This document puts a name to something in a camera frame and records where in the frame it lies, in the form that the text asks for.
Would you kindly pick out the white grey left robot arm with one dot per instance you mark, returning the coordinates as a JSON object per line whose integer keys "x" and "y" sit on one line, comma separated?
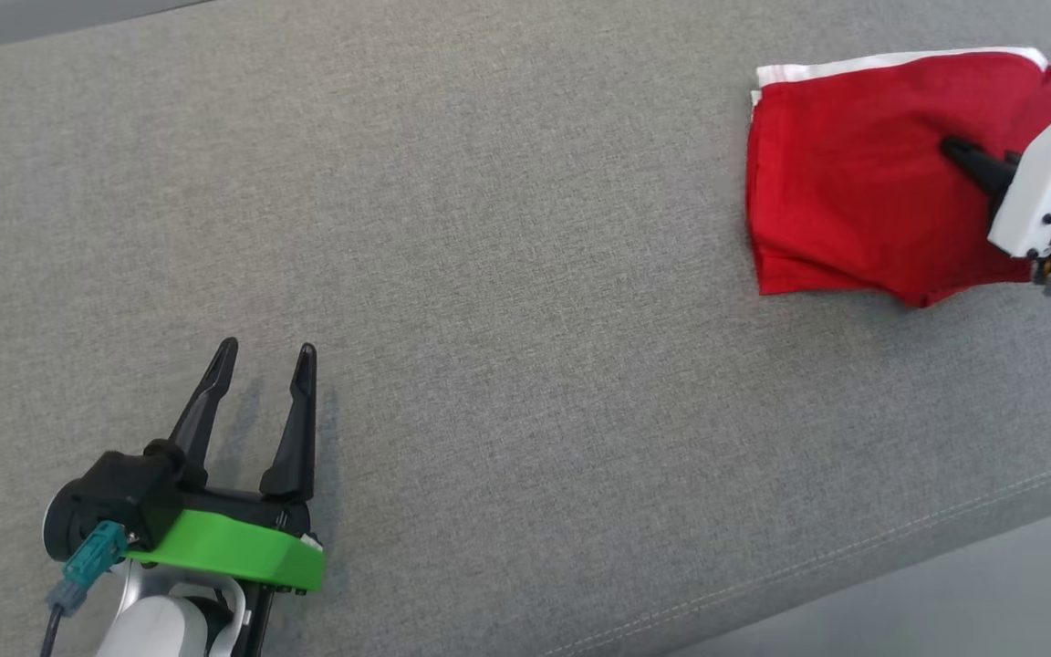
{"x": 151, "y": 634}

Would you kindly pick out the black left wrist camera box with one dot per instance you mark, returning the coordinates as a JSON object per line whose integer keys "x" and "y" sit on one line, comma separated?
{"x": 115, "y": 493}

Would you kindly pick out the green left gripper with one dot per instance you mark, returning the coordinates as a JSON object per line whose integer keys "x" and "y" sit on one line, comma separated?
{"x": 234, "y": 547}

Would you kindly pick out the red shorts white stripe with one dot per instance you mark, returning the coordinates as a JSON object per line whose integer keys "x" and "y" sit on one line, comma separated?
{"x": 854, "y": 182}

